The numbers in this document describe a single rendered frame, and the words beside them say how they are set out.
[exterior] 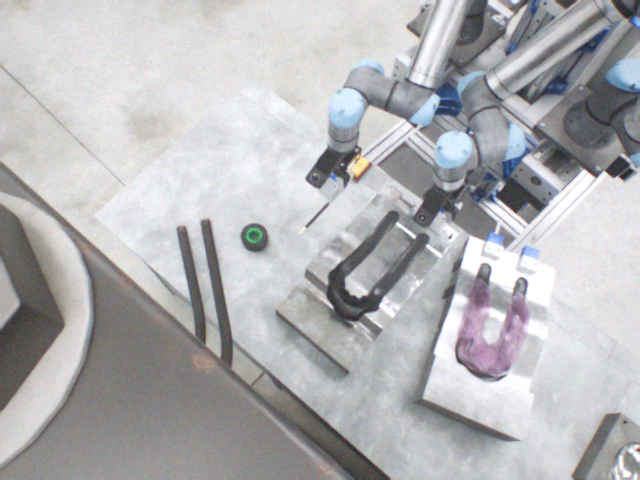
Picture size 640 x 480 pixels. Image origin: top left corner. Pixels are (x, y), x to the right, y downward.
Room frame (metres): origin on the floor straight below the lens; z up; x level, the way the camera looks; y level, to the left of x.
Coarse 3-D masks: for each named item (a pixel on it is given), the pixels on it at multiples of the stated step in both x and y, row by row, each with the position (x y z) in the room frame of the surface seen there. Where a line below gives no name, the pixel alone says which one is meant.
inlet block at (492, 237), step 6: (498, 222) 0.66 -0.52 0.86; (498, 228) 0.64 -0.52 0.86; (492, 234) 0.61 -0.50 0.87; (498, 234) 0.62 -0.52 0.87; (486, 240) 0.60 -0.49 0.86; (492, 240) 0.59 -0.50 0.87; (498, 240) 0.60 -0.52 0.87; (486, 246) 0.57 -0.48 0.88; (492, 246) 0.57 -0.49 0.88; (498, 246) 0.57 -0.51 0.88; (486, 252) 0.55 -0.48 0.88; (492, 252) 0.55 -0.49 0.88; (498, 252) 0.55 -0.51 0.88; (492, 258) 0.54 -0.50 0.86; (498, 258) 0.54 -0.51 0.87
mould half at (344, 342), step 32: (384, 192) 0.70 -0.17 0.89; (352, 224) 0.59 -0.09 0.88; (416, 224) 0.61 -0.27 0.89; (320, 256) 0.47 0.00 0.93; (384, 256) 0.51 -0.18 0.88; (320, 288) 0.39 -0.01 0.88; (352, 288) 0.39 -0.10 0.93; (288, 320) 0.30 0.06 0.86; (320, 320) 0.31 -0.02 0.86; (384, 320) 0.31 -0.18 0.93; (320, 352) 0.23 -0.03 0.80; (352, 352) 0.23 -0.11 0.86
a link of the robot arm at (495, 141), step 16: (480, 112) 0.71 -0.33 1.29; (496, 112) 0.71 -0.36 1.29; (480, 128) 0.68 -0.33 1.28; (496, 128) 0.67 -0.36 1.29; (512, 128) 0.67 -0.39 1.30; (480, 144) 0.63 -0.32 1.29; (496, 144) 0.63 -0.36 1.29; (512, 144) 0.63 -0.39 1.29; (480, 160) 0.60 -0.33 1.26; (496, 160) 0.61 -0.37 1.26
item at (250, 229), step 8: (248, 224) 0.58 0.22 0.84; (256, 224) 0.58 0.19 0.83; (248, 232) 0.56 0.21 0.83; (256, 232) 0.56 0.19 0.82; (264, 232) 0.56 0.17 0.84; (248, 240) 0.53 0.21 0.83; (256, 240) 0.53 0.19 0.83; (264, 240) 0.54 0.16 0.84; (248, 248) 0.51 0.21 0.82; (256, 248) 0.51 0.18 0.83
